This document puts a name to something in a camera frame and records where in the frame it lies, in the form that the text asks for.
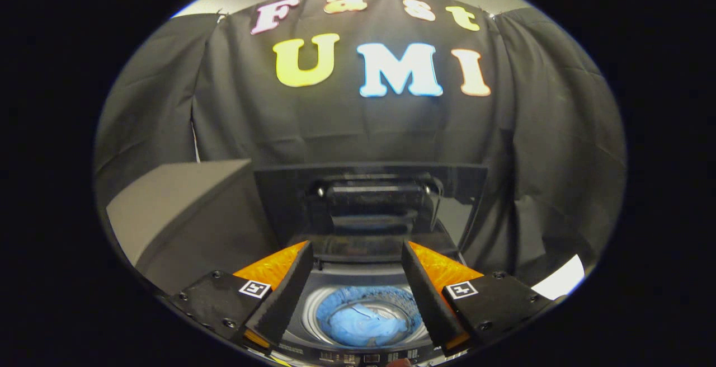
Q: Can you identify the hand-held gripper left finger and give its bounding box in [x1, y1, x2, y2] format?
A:
[168, 240, 315, 356]

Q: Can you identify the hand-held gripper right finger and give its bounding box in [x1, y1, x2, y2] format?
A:
[401, 240, 567, 357]

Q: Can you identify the light blue polo shirt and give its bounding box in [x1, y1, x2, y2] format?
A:
[322, 294, 417, 349]

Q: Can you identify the grey washing machine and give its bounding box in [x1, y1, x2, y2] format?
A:
[274, 233, 472, 367]

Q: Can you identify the dark washing machine lid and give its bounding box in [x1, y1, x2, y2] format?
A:
[253, 162, 488, 262]

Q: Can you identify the white sheet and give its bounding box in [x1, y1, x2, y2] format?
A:
[530, 254, 586, 301]

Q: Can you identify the grey cabinet with dark top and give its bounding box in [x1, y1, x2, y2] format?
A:
[106, 158, 280, 296]

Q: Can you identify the black backdrop cloth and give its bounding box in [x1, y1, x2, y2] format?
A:
[94, 0, 628, 288]

